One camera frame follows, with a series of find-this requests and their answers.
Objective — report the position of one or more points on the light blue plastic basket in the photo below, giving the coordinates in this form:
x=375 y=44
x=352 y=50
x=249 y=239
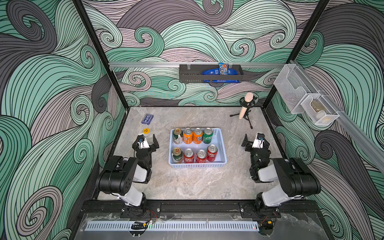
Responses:
x=217 y=140

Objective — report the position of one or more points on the aluminium wall rail right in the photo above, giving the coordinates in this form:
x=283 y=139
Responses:
x=371 y=150

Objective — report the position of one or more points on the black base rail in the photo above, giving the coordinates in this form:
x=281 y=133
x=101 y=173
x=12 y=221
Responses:
x=170 y=208

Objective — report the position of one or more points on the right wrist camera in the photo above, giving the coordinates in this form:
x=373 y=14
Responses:
x=259 y=141

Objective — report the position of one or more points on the green white can back-left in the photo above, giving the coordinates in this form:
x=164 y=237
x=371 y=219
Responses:
x=177 y=136

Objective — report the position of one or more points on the red cola can front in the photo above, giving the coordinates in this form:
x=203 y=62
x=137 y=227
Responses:
x=189 y=156

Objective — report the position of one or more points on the black microphone tripod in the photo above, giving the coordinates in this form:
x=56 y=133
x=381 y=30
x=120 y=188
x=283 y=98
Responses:
x=246 y=116

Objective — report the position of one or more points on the blue snack packet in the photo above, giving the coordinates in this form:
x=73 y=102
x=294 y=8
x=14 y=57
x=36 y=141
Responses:
x=221 y=70

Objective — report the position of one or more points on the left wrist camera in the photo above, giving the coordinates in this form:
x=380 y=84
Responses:
x=143 y=144

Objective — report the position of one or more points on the green sprite can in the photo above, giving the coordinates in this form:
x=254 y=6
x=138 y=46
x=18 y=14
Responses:
x=207 y=135

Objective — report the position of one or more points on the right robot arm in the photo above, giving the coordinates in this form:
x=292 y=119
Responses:
x=296 y=180

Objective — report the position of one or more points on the aluminium wall rail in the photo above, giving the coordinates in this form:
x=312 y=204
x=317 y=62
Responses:
x=177 y=64
x=371 y=150

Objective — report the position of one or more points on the aluminium wall rail back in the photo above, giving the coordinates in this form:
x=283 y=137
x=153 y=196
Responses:
x=177 y=64

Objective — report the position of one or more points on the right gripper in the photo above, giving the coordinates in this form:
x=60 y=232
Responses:
x=256 y=149

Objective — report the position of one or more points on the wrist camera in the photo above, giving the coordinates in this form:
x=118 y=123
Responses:
x=143 y=144
x=259 y=141

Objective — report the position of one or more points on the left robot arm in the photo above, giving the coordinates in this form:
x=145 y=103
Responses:
x=119 y=174

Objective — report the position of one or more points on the blue card box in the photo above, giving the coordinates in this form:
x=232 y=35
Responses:
x=147 y=119

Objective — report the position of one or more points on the white perforated cable tray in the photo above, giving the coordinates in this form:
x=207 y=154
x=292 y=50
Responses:
x=124 y=226

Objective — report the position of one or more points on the orange can back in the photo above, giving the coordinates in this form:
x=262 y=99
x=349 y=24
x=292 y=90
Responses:
x=187 y=136
x=197 y=135

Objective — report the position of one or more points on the large clear wall bin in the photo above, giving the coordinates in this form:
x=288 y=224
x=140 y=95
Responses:
x=291 y=88

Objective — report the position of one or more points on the black wall shelf basket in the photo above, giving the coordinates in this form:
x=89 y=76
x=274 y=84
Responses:
x=193 y=73

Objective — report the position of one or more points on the beige microphone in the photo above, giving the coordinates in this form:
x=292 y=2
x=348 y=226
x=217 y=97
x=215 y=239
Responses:
x=246 y=103

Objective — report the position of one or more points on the red cola can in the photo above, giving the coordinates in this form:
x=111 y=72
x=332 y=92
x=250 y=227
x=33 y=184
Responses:
x=189 y=156
x=212 y=151

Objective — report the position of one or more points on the green gold can front-left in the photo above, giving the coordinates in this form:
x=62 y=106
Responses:
x=177 y=155

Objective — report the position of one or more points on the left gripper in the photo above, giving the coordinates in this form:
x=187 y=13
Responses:
x=152 y=148

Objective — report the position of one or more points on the small clear wall bin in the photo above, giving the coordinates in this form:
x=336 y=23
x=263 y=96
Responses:
x=319 y=110

